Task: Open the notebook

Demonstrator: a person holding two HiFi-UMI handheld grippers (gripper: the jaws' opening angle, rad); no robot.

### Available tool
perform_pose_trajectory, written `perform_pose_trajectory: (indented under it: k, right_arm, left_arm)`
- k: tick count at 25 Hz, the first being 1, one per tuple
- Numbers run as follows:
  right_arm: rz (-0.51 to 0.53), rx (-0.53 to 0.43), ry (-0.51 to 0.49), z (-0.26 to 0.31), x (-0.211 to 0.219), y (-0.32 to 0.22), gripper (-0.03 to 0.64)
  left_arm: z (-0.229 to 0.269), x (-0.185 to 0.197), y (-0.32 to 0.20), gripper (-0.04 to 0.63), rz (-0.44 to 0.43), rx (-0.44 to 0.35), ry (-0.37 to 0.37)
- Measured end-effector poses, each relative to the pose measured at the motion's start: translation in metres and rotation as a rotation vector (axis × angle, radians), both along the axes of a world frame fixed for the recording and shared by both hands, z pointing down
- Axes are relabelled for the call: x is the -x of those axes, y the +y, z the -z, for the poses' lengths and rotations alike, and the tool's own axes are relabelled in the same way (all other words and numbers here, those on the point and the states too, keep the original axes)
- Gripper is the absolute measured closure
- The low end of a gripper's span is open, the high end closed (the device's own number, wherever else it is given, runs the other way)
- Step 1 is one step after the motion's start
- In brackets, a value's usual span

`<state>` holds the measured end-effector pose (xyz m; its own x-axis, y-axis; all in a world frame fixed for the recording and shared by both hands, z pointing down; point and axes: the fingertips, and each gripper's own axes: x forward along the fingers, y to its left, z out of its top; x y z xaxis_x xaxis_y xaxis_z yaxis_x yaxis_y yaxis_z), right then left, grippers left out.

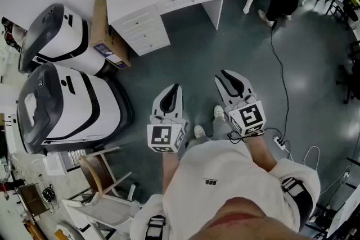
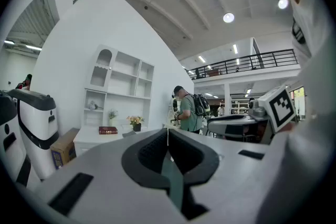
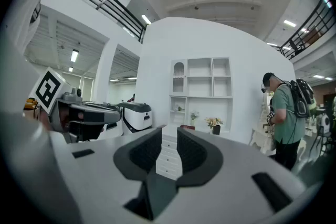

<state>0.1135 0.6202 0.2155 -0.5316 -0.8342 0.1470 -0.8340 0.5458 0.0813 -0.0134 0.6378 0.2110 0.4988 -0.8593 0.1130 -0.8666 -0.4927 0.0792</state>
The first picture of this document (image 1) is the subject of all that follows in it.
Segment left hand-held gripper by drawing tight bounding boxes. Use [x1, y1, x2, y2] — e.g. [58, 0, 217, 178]
[147, 83, 189, 153]

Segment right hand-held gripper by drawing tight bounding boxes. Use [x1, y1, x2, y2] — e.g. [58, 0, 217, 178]
[215, 69, 267, 138]

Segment person's left forearm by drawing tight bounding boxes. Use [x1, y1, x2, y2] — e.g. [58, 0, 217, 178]
[161, 150, 181, 196]

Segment person's right forearm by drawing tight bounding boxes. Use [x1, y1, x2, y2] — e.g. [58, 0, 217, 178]
[244, 132, 278, 174]

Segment person's left white shoe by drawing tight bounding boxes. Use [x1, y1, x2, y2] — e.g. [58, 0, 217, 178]
[193, 124, 206, 139]

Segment person's grey trousers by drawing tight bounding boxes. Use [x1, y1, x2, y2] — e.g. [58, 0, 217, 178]
[177, 116, 233, 161]

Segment white power strip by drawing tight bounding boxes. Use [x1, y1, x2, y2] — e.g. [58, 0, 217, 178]
[273, 136, 286, 151]

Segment white and black robot machine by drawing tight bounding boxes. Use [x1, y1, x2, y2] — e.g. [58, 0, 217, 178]
[16, 62, 134, 155]
[18, 3, 109, 76]

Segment white desk with shelf unit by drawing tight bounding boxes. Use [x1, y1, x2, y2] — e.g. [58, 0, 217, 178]
[80, 0, 226, 57]

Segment person's white sweatshirt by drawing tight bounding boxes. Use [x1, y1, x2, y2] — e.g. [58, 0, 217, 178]
[129, 139, 321, 240]

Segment brown cardboard box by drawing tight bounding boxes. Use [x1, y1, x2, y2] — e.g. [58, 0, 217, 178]
[89, 0, 132, 70]

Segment wooden chair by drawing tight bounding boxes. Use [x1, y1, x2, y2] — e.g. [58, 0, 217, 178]
[67, 146, 140, 202]

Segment white low table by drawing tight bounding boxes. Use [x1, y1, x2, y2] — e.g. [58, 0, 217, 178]
[61, 195, 141, 240]

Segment black tripod stand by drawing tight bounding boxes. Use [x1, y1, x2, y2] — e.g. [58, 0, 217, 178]
[314, 0, 352, 23]

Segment person's head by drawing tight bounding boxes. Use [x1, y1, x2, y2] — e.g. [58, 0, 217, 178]
[188, 196, 318, 240]

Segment black floor cable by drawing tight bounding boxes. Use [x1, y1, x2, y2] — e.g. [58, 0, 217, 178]
[269, 19, 290, 141]

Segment white floor cable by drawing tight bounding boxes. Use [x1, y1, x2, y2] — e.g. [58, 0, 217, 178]
[283, 143, 321, 171]

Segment black harness strap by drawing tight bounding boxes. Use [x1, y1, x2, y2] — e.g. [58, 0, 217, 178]
[145, 215, 167, 240]
[282, 176, 314, 223]

